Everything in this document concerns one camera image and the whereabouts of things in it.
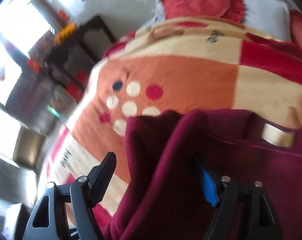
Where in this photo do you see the red heart pillow right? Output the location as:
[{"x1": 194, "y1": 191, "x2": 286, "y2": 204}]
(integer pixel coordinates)
[{"x1": 290, "y1": 10, "x2": 302, "y2": 49}]

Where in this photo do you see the patterned orange fleece blanket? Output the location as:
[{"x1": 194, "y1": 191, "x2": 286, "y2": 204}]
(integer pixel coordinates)
[{"x1": 41, "y1": 16, "x2": 302, "y2": 214}]

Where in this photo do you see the dark wooden side table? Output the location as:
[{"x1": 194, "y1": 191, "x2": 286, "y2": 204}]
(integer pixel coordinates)
[{"x1": 4, "y1": 15, "x2": 116, "y2": 134}]

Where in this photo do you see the maroon fleece sweater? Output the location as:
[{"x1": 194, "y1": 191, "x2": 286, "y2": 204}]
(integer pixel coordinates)
[{"x1": 103, "y1": 109, "x2": 302, "y2": 239}]

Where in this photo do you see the red heart pillow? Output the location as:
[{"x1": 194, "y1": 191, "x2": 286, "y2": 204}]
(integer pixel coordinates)
[
  {"x1": 160, "y1": 0, "x2": 245, "y2": 23},
  {"x1": 290, "y1": 10, "x2": 302, "y2": 49}
]

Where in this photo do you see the yellow plastic basket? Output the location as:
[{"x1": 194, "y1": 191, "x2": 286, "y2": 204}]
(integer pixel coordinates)
[{"x1": 54, "y1": 22, "x2": 77, "y2": 44}]

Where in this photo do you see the white rectangular pillow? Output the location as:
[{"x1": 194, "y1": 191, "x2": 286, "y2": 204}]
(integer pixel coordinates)
[{"x1": 242, "y1": 0, "x2": 291, "y2": 42}]

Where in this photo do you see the red heart pillow left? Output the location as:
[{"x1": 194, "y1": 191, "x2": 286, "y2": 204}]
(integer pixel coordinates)
[{"x1": 160, "y1": 0, "x2": 245, "y2": 23}]

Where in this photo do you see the red gift box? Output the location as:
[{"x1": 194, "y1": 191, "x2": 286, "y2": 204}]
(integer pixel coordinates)
[{"x1": 66, "y1": 70, "x2": 90, "y2": 102}]

